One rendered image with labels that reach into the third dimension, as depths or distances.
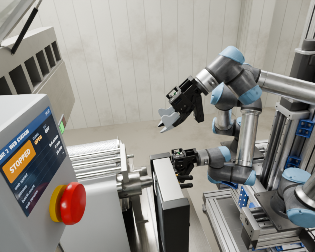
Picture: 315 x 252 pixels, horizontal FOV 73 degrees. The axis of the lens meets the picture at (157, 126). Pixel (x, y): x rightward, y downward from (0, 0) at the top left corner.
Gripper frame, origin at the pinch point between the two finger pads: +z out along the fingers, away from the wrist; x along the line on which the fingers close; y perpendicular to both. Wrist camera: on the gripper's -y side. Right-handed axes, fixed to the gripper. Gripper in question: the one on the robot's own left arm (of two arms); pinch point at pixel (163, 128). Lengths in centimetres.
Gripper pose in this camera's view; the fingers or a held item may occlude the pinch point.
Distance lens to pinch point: 77.9
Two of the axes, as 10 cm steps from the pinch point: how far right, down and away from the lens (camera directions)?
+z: -7.1, 6.6, 2.3
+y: -6.8, -5.6, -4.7
